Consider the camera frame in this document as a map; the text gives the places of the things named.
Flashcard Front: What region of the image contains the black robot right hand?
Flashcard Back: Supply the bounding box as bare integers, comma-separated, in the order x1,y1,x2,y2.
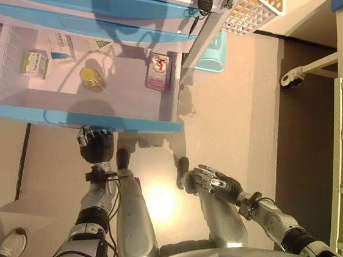
183,159,245,210

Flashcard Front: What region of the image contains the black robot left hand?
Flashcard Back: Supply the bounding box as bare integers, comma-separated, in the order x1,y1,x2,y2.
75,124,117,167

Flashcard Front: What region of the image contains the blue front cart drawer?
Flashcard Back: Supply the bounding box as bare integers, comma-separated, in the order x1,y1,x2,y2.
0,5,191,152

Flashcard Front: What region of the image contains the yellow lid medicine bottle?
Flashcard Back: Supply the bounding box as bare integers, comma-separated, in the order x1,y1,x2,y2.
78,64,107,93

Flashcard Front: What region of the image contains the pink purple medicine box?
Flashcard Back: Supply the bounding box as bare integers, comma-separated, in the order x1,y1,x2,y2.
141,50,175,93

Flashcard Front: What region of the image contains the flat green striped medicine box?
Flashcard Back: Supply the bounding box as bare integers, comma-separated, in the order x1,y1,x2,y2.
87,35,114,54

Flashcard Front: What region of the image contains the green white medicine box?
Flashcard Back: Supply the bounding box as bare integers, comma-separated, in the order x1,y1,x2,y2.
18,48,51,83

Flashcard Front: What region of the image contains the white blue medicine box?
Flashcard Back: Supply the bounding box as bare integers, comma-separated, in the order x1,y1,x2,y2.
45,30,77,65

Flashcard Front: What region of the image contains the silver robot right leg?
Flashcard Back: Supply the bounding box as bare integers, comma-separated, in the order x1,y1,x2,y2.
173,150,251,253

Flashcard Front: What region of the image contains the light blue plastic bin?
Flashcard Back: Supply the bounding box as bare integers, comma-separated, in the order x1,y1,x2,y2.
190,30,232,76

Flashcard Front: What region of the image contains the bed caster wheel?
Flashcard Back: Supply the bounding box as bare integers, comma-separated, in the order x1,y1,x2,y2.
279,70,305,90

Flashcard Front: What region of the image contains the person white shoe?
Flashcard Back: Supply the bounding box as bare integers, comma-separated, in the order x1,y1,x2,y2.
0,226,30,257

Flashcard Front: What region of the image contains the white lattice side basket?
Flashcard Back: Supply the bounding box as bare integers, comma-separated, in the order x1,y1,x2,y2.
219,0,291,40

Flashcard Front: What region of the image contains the black key in lock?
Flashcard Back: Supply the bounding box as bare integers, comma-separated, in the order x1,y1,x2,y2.
196,0,217,18

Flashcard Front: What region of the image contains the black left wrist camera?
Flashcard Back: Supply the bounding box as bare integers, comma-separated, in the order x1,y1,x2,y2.
84,168,119,185

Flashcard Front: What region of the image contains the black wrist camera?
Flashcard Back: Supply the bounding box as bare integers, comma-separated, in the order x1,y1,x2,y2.
84,168,119,185
236,191,264,220

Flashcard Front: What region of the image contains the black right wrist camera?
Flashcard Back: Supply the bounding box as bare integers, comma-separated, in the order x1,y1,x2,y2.
236,191,264,220

